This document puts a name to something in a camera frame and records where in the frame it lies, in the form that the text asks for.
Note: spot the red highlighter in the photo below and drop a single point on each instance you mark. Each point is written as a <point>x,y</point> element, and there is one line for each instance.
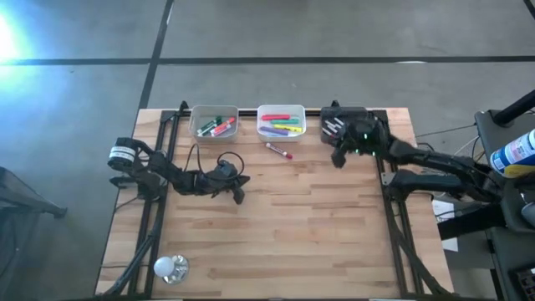
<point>275,117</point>

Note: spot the maroon marker red cap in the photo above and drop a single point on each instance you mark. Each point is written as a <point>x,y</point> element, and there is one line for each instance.
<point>278,150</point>

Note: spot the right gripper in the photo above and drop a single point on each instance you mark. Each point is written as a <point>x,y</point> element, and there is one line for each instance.
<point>363,136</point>

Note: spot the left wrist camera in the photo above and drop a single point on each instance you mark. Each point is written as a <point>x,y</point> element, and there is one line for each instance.
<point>225,168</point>

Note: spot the white paper sheet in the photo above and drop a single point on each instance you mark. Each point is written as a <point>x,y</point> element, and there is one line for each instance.
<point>443,211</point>

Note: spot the dark grey cart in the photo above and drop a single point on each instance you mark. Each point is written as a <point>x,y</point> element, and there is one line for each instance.
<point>514,251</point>

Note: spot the white plastic bin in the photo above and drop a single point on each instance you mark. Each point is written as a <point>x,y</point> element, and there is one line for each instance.
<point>302,113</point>
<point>200,110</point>

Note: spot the red cap whiteboard marker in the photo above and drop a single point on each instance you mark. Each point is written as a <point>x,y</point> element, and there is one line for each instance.
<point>220,131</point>

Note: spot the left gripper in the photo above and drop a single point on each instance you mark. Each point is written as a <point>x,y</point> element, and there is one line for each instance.
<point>209,186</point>

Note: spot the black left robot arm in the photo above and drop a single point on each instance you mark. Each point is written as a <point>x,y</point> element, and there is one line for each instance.
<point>167,173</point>

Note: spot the black pole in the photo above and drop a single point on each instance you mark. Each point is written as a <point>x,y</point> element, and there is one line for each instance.
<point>516,108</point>

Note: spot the dark grey side table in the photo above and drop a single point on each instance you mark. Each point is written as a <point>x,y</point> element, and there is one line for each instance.
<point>16,196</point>

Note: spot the grey rounded object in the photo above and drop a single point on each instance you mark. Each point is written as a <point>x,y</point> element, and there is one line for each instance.
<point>530,214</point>

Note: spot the white light bulb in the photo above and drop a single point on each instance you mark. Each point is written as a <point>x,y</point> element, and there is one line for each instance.
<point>163,266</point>

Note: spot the blue white spray can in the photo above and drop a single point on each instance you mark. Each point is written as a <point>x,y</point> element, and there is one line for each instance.
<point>516,152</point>

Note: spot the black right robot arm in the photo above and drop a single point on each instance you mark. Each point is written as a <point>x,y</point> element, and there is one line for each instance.
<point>439,161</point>

